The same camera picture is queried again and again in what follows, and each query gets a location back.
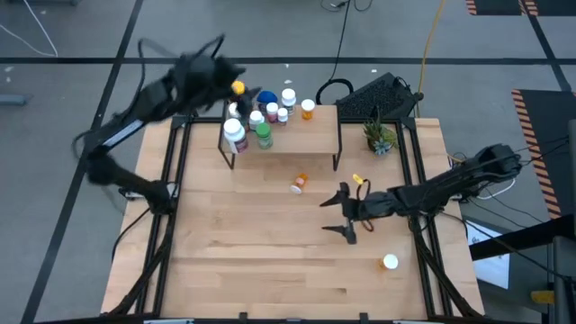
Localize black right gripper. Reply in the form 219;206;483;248
319;182;397;246

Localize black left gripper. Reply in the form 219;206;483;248
170;52;262;119

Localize small white cap bottle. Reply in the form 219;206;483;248
248;110;266;132

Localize large white cap bottle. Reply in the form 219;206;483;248
222;117;250;156

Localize white cap blue label bottle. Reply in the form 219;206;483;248
280;87;298;116

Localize green cap medicine bottle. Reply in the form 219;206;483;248
255;121;275;150

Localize orange pill vial white cap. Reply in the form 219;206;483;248
379;253;401;272
289;172;311;195

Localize orange vial pink label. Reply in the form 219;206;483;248
300;98;317;122

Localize wooden shelf black legs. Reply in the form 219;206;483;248
218;101;343;172

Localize potted succulent plant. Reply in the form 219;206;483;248
362;107;400;158

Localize black keyboard device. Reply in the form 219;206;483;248
335;71;424;121

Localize white sheet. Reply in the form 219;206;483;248
465;220;512;292

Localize black stand beam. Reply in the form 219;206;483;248
470;213;576;262

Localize yellow floor object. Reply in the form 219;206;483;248
530;290;555;306

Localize black striped floor mat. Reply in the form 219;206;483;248
511;88;576;221
465;0;576;18

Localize black table frame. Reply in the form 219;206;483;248
107;102;485;324

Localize black hanging cable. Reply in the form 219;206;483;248
314;0;356;108

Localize white cable loop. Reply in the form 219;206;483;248
476;177;517;202

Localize yellow hanging cable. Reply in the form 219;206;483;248
417;0;447;98

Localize white floor cable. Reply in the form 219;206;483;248
0;0;59;59

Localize grey floor bracket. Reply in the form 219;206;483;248
0;93;28;107

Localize grey post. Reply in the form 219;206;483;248
553;236;576;324

